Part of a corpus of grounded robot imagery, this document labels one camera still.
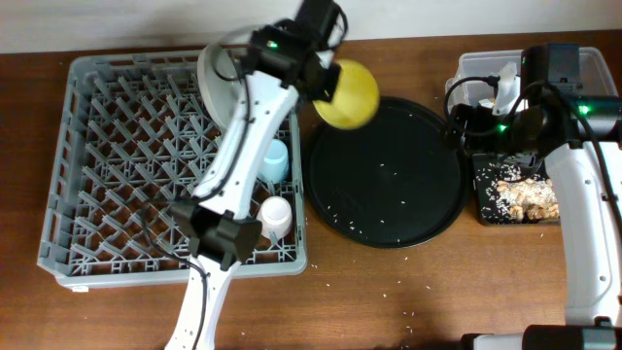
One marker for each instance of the grey round plate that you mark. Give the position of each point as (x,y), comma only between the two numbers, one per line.
(220,86)

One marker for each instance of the pink plastic cup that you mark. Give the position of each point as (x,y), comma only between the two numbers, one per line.
(276,217)

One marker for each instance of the white napkin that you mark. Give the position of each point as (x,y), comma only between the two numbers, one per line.
(487,102)

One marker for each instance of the clear plastic bin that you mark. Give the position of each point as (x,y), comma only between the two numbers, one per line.
(567,96)

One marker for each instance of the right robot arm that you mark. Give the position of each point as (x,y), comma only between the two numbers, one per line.
(593,306)

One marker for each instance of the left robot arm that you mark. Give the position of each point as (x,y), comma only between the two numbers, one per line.
(284,60)

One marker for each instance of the yellow bowl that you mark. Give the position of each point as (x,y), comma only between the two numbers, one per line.
(355,99)

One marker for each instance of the food scraps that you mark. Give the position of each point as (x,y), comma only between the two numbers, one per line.
(503,200)

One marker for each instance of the round black tray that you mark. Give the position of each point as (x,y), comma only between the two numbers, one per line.
(393,183)

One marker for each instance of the black rectangular tray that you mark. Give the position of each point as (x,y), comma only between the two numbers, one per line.
(581,184)

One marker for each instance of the light blue plastic cup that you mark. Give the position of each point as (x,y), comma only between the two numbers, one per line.
(275,165)

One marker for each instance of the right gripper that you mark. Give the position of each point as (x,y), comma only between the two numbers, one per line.
(480,117)

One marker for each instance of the grey dishwasher rack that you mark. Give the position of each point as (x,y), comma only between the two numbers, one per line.
(133,127)

